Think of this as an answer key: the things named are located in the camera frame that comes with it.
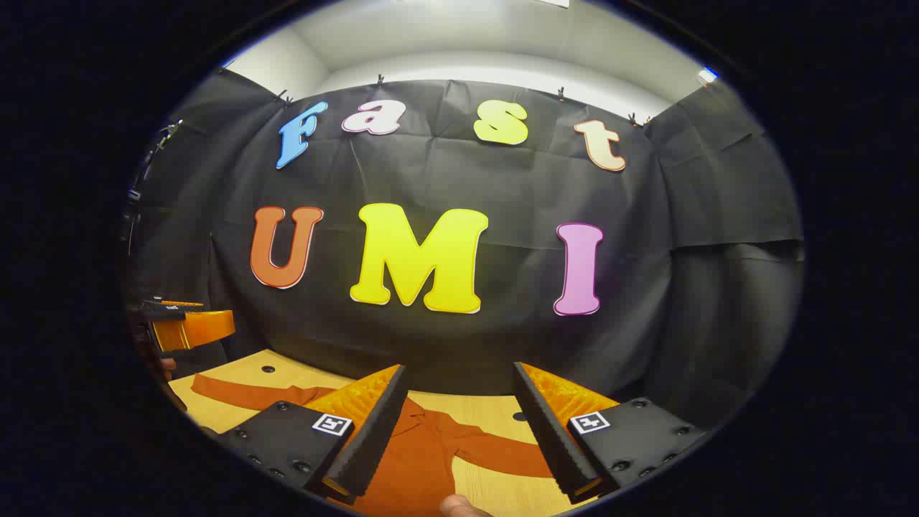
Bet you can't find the black backdrop cloth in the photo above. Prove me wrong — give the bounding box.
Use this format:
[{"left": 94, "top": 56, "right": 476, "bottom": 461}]
[{"left": 122, "top": 68, "right": 805, "bottom": 432}]

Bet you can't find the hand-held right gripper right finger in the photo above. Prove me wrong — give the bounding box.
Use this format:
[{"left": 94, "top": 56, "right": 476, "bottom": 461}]
[{"left": 512, "top": 361, "right": 708, "bottom": 505}]

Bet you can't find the orange jacket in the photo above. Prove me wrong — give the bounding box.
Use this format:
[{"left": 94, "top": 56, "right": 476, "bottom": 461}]
[{"left": 190, "top": 373, "right": 557, "bottom": 517}]

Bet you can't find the dark tripod stand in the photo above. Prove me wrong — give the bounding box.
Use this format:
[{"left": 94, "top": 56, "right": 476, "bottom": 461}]
[{"left": 123, "top": 121, "right": 182, "bottom": 252}]

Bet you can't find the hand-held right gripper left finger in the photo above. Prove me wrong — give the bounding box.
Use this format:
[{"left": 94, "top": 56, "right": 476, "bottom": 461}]
[{"left": 215, "top": 364, "right": 409, "bottom": 503}]

